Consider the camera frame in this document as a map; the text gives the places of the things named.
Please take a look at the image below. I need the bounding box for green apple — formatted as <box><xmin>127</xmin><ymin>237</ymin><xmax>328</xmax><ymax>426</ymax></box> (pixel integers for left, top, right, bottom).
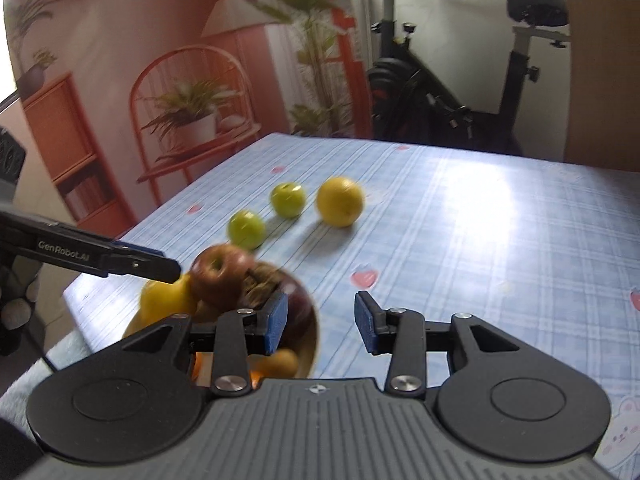
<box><xmin>228</xmin><ymin>210</ymin><xmax>267</xmax><ymax>251</ymax></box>
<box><xmin>270</xmin><ymin>182</ymin><xmax>307</xmax><ymax>219</ymax></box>

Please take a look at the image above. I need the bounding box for small yellow lemon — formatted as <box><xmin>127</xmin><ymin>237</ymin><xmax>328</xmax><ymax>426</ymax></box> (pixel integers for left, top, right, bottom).
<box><xmin>140</xmin><ymin>274</ymin><xmax>201</xmax><ymax>328</ymax></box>

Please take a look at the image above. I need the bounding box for large yellow lemon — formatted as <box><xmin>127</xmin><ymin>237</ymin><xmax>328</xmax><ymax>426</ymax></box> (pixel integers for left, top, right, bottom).
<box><xmin>316</xmin><ymin>176</ymin><xmax>365</xmax><ymax>228</ymax></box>

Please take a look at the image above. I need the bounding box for black exercise bike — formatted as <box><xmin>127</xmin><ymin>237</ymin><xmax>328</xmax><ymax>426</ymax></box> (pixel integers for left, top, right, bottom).
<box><xmin>347</xmin><ymin>0</ymin><xmax>571</xmax><ymax>157</ymax></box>

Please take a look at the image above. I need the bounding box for white fluffy rug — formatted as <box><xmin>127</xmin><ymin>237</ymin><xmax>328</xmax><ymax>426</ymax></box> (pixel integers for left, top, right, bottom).
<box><xmin>0</xmin><ymin>330</ymin><xmax>96</xmax><ymax>413</ymax></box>

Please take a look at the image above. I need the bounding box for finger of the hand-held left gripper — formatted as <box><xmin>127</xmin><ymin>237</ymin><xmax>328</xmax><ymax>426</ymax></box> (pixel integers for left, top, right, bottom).
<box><xmin>0</xmin><ymin>210</ymin><xmax>182</xmax><ymax>283</ymax></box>

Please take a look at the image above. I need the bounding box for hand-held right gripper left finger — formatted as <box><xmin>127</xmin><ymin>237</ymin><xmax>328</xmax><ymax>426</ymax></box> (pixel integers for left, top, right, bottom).
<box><xmin>120</xmin><ymin>291</ymin><xmax>290</xmax><ymax>396</ymax></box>

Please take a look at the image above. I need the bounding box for brown wooden cabinet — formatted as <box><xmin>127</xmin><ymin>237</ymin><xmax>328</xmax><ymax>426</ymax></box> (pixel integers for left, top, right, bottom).
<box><xmin>562</xmin><ymin>0</ymin><xmax>640</xmax><ymax>176</ymax></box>

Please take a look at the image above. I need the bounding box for red apple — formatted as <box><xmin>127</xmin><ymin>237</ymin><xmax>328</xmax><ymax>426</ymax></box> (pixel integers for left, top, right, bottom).
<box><xmin>190</xmin><ymin>245</ymin><xmax>258</xmax><ymax>318</ymax></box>

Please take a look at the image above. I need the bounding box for blue plaid printed tablecloth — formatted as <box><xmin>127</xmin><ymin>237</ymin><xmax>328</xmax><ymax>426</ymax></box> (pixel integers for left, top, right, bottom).
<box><xmin>62</xmin><ymin>132</ymin><xmax>640</xmax><ymax>480</ymax></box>

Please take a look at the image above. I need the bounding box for round wooden bowl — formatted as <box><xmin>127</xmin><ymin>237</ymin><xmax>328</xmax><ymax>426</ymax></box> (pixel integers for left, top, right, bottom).
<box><xmin>122</xmin><ymin>260</ymin><xmax>321</xmax><ymax>381</ymax></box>

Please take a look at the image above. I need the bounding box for dark grey plush object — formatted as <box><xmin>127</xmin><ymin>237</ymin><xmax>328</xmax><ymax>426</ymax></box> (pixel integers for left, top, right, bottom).
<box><xmin>0</xmin><ymin>262</ymin><xmax>42</xmax><ymax>357</ymax></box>

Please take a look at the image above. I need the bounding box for orange tangerine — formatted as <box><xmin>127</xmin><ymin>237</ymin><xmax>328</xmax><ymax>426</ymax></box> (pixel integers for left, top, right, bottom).
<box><xmin>192</xmin><ymin>352</ymin><xmax>216</xmax><ymax>382</ymax></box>
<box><xmin>255</xmin><ymin>347</ymin><xmax>301</xmax><ymax>379</ymax></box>

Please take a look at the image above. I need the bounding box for purple mangosteen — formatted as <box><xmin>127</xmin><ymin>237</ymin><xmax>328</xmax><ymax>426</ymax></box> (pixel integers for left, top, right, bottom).
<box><xmin>240</xmin><ymin>262</ymin><xmax>313</xmax><ymax>348</ymax></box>

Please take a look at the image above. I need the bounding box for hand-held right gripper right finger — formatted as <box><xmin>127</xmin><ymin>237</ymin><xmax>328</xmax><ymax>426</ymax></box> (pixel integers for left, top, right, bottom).
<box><xmin>354</xmin><ymin>290</ymin><xmax>521</xmax><ymax>396</ymax></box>

